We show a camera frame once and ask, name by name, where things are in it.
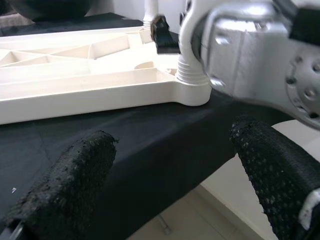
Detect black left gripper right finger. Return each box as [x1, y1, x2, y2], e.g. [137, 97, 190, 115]
[228, 116, 320, 240]

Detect white plastic table top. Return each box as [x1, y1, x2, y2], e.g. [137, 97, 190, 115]
[0, 24, 211, 125]

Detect black metal wok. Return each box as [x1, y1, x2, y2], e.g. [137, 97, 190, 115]
[14, 0, 92, 22]

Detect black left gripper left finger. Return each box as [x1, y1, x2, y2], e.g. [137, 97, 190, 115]
[2, 129, 120, 240]

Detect beige woven bench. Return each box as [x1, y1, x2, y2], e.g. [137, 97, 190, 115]
[0, 13, 36, 30]

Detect grey metal table leg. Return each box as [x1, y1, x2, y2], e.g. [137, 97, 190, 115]
[157, 214, 172, 233]

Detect black tablecloth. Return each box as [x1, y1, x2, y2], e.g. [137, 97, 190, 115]
[0, 12, 301, 240]

